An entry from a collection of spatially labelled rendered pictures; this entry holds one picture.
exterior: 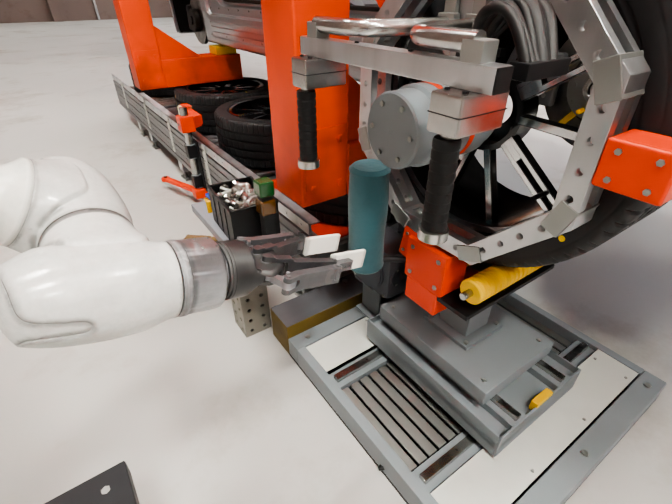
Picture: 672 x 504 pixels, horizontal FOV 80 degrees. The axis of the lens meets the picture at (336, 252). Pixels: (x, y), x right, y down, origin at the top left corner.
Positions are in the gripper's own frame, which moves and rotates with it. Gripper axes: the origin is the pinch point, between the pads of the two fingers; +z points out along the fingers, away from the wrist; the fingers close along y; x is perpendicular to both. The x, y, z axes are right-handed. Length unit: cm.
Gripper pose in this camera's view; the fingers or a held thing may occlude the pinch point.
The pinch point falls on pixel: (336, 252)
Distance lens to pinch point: 63.4
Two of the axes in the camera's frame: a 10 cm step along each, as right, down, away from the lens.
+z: 7.4, -1.2, 6.6
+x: -2.0, 9.0, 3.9
